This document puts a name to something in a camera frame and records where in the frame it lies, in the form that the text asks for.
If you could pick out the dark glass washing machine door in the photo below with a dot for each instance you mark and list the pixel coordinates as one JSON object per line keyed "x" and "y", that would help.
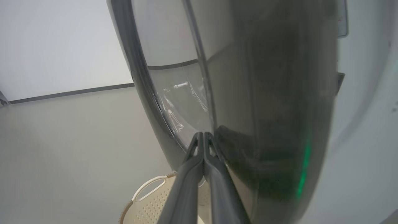
{"x": 264, "y": 93}

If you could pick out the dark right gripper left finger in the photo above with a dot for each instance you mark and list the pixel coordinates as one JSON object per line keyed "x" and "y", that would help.
{"x": 183, "y": 199}

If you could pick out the white front-load washing machine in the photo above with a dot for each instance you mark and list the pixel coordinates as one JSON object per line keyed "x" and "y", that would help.
{"x": 367, "y": 124}

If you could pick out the cream perforated laundry basket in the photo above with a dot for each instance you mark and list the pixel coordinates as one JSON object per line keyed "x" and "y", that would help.
{"x": 146, "y": 208}

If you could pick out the grey warning label sticker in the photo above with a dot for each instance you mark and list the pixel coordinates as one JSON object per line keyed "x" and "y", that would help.
{"x": 343, "y": 18}

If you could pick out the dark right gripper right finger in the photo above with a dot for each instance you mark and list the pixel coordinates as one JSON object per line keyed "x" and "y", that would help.
{"x": 224, "y": 199}

